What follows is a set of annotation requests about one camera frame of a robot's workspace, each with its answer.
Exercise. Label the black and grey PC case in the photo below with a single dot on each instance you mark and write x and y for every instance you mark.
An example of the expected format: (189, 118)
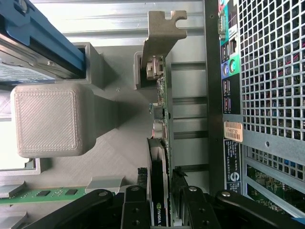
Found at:
(262, 148)

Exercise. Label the grey printed parts rack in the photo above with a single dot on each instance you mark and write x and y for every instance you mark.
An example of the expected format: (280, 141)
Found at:
(47, 119)

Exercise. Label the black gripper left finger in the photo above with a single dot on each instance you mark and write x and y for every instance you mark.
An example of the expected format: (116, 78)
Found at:
(135, 210)

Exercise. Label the hard disk in blue carrier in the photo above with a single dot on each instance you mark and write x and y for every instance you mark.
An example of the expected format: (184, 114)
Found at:
(35, 35)

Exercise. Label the green RAM stick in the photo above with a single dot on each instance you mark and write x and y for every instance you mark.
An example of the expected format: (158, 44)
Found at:
(35, 194)

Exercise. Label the tan barcode sticker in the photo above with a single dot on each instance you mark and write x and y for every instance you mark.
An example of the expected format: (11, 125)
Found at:
(233, 131)

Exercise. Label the green motherboard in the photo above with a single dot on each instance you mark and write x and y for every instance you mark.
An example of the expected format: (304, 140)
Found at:
(274, 188)

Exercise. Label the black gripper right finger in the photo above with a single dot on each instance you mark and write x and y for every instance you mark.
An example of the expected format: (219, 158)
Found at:
(200, 210)

